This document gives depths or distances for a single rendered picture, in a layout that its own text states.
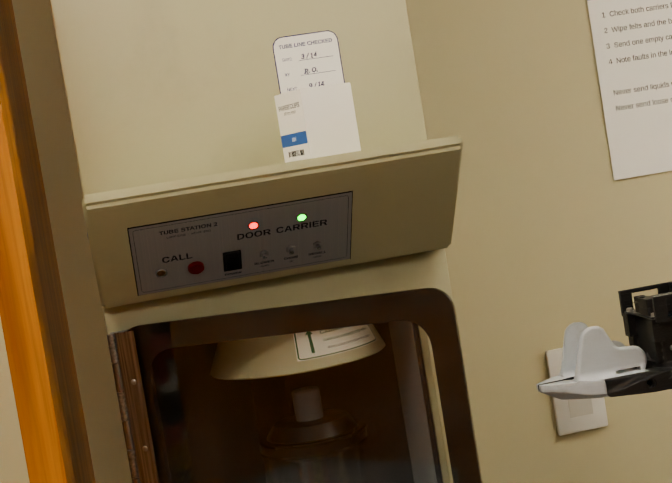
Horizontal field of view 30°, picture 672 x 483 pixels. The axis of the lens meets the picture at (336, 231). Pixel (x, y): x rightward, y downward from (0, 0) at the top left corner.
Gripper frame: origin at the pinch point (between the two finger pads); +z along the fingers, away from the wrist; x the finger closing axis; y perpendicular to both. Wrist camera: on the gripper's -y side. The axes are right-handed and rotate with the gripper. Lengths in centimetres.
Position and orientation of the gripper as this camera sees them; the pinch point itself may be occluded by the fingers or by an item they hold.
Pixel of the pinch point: (553, 394)
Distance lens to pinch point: 109.6
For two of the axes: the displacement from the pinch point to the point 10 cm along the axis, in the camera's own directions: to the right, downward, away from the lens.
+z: -9.7, 1.6, -1.9
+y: -1.6, -9.9, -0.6
